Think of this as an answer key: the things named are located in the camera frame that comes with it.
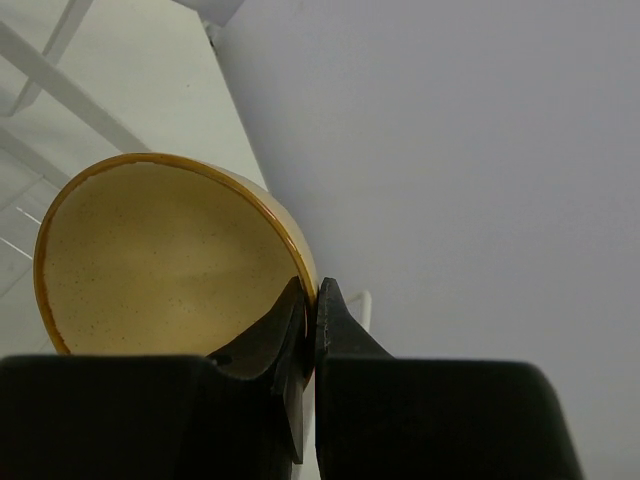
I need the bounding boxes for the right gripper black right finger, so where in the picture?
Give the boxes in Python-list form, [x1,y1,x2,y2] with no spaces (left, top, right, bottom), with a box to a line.
[315,278,398,479]

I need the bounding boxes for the cream bowl gold rim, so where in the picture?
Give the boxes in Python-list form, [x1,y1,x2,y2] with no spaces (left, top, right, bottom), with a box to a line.
[33,153,318,356]

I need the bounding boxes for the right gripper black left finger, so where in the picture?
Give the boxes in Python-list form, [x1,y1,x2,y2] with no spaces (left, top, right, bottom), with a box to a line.
[207,277,307,465]

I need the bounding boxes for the white wire dish rack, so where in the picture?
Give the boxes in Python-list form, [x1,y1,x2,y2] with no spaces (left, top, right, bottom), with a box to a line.
[0,0,374,331]

